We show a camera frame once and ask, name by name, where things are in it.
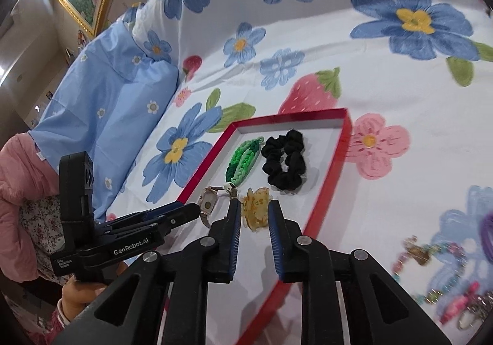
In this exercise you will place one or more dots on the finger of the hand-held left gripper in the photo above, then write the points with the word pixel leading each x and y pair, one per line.
pixel 181 216
pixel 154 211

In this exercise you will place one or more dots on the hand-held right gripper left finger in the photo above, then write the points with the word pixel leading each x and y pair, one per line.
pixel 235 241

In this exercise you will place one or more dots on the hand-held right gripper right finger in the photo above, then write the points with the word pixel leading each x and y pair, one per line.
pixel 275 241

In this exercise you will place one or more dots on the wristwatch with metal band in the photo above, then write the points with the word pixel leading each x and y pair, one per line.
pixel 208 203

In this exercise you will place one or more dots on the yellow hair claw clip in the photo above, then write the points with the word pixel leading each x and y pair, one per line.
pixel 255 208

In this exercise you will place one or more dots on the red shallow box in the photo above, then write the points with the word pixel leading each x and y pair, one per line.
pixel 319 140

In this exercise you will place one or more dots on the person's left hand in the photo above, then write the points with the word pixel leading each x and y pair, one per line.
pixel 81 297

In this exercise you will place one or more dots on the floral print clothing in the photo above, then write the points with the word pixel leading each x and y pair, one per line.
pixel 38 225

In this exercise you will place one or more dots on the pink jacket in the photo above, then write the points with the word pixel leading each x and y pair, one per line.
pixel 19 183

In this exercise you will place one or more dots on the green knitted hair clip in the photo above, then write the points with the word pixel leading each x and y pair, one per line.
pixel 242 162

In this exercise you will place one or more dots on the black scrunchie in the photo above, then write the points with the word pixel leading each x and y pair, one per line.
pixel 275 146

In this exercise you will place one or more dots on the light blue flowered pillow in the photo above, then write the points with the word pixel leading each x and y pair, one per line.
pixel 96 98

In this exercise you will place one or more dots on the floral printed bedsheet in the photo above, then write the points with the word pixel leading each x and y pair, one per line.
pixel 346 79

